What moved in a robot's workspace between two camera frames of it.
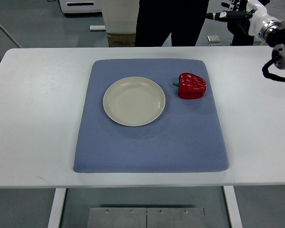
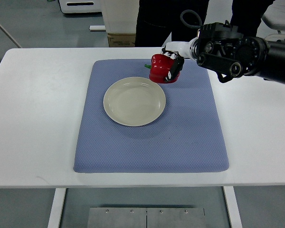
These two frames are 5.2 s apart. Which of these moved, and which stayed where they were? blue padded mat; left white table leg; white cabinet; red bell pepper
Moved: red bell pepper
Stayed: white cabinet; blue padded mat; left white table leg
